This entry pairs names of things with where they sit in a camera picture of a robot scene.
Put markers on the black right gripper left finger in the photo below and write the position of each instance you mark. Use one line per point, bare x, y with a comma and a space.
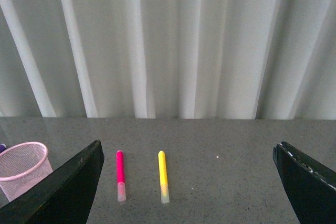
64, 196

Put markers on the yellow highlighter pen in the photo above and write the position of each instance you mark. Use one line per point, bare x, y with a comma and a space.
164, 186

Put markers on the purple highlighter pen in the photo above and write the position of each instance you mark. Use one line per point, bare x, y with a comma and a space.
2, 148

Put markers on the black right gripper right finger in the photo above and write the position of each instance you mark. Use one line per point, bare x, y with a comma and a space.
309, 185

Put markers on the pink mesh pen cup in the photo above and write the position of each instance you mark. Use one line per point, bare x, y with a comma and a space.
22, 167

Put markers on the white pleated curtain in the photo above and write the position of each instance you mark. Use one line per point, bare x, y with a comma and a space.
190, 59

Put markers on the pink highlighter pen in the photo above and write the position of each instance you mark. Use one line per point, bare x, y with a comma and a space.
121, 194

